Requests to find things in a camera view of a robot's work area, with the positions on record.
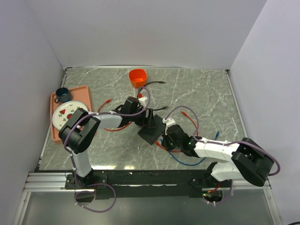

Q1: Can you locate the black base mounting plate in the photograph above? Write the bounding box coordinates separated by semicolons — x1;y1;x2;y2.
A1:
65;170;231;200

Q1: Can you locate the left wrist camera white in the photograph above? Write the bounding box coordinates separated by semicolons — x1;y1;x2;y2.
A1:
137;93;148;108

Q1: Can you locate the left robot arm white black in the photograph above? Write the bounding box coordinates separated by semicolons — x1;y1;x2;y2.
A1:
59;97;150;188

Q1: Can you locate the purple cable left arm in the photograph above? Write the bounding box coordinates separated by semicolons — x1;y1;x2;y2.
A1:
63;86;151;213

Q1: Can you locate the pink plastic tray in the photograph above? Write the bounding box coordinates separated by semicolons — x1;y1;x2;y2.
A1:
50;85;93;144

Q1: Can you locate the dark blue mug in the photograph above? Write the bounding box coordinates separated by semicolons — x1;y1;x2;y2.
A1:
54;87;71;103

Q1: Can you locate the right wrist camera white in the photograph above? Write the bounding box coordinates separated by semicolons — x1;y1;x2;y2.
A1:
162;118;176;135

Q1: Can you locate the aluminium frame rail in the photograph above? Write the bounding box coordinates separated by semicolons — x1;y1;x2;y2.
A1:
23;172;271;192

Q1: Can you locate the blue ethernet cable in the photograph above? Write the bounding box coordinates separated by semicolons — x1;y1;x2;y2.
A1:
160;131;221;166

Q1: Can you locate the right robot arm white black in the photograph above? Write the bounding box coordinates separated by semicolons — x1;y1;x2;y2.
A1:
162;125;281;187

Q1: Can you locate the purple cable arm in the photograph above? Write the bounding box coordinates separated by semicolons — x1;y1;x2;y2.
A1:
63;86;151;213
164;105;281;204

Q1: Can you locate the red ethernet cable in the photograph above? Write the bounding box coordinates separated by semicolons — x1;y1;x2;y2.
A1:
96;98;199;153

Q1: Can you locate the black cable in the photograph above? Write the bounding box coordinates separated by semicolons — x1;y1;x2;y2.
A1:
145;81;169;112

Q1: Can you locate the white plate watermelon pattern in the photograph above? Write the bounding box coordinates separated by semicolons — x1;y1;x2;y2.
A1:
52;101;88;130

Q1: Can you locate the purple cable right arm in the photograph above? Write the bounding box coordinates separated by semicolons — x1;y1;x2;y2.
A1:
164;105;281;204

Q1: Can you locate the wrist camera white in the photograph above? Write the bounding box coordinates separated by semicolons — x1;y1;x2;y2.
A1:
162;118;176;135
137;93;148;108

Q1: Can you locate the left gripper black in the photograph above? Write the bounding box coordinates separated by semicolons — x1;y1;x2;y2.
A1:
129;106;157;128

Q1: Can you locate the orange plastic cup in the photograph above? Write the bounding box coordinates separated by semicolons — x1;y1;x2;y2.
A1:
128;68;147;88

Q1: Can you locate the black network switch box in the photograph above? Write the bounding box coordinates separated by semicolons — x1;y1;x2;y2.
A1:
138;115;165;145

